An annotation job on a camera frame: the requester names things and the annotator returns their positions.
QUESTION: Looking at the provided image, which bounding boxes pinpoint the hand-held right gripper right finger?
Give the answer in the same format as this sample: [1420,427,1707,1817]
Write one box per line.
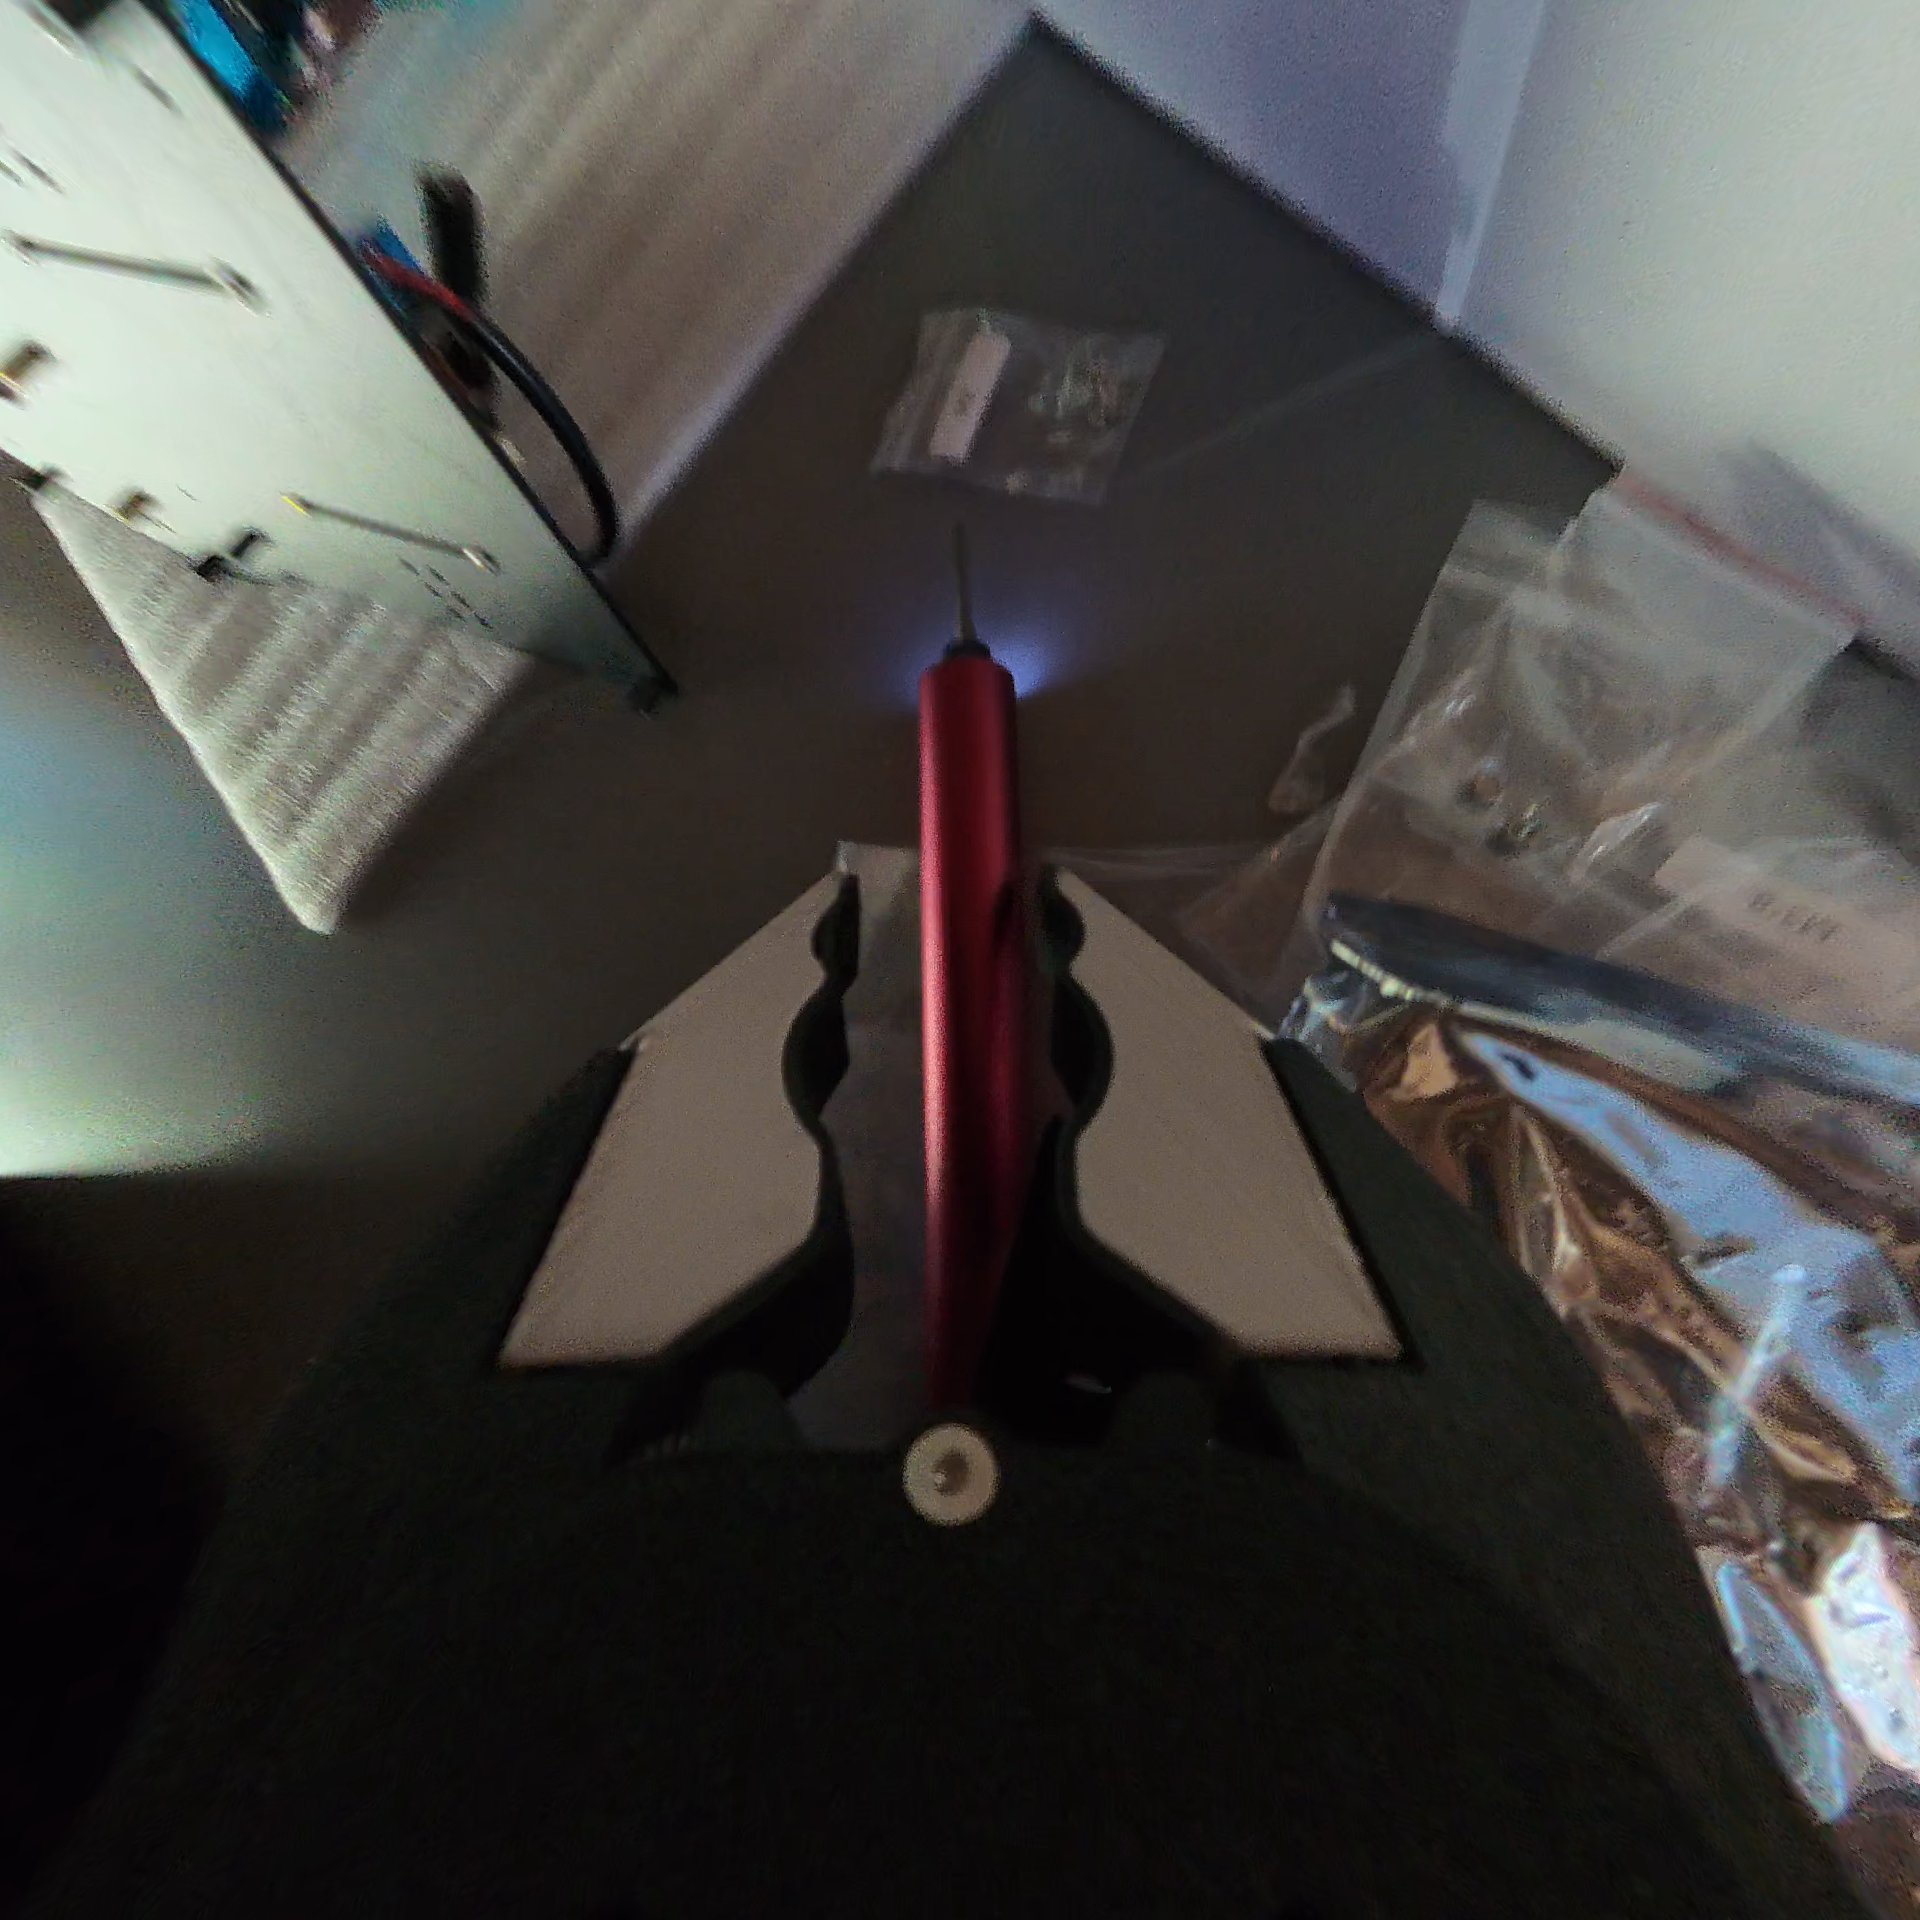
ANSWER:
[1032,871,1409,1385]

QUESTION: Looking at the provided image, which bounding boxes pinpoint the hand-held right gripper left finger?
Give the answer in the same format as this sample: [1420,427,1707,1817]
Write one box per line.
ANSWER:
[498,848,865,1397]

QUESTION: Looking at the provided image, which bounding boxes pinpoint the red electric screwdriver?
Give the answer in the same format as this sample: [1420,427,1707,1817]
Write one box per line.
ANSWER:
[912,525,1037,1425]

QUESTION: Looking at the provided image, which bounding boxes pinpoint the blue toy robot arm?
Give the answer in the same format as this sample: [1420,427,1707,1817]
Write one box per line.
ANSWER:
[0,0,677,712]

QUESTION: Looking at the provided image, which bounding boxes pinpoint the clear bag white label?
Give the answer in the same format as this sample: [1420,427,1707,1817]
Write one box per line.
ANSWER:
[1185,719,1920,1051]

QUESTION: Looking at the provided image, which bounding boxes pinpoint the white foam sheet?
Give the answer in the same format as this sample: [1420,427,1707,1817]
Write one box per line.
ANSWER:
[30,0,1052,934]

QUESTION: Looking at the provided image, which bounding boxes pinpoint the clear bag red zip strip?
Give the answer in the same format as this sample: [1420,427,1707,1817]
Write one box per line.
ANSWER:
[1352,463,1892,840]

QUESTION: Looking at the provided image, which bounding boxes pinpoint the small clear screw bag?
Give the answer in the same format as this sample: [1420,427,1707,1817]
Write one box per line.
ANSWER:
[872,305,1169,504]

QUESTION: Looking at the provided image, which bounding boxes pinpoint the black power cable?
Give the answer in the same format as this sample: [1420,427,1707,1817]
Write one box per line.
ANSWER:
[420,171,625,564]

